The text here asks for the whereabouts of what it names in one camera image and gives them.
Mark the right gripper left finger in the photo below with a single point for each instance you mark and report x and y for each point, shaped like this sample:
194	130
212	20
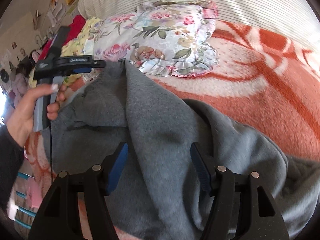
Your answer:
76	197

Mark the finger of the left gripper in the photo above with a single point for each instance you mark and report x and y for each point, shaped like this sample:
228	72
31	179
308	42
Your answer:
78	71
99	64

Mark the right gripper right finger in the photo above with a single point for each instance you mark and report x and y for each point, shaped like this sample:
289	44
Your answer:
242	207

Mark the grey sweatpants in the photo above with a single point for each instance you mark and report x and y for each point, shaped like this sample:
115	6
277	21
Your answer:
159	195

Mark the black sleeve forearm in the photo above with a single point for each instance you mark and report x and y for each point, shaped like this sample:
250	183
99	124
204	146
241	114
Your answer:
11	159

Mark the person's left hand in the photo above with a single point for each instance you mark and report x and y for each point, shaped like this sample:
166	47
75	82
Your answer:
20	124

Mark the yellow cartoon bear pillow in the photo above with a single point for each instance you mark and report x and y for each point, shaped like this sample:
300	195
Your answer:
79	33

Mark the pink jacket on chair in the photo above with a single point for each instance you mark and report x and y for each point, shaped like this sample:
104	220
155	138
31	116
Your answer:
19	85

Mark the pink child chair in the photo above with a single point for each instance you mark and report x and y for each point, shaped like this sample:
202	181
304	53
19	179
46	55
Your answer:
34	195

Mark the white and teal child chair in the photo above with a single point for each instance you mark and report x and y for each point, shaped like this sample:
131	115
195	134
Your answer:
25	213

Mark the floral pillow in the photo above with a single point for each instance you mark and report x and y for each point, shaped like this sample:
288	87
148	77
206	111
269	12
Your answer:
161	38

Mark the orange and white blanket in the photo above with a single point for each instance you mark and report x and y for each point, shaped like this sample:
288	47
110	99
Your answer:
263	80

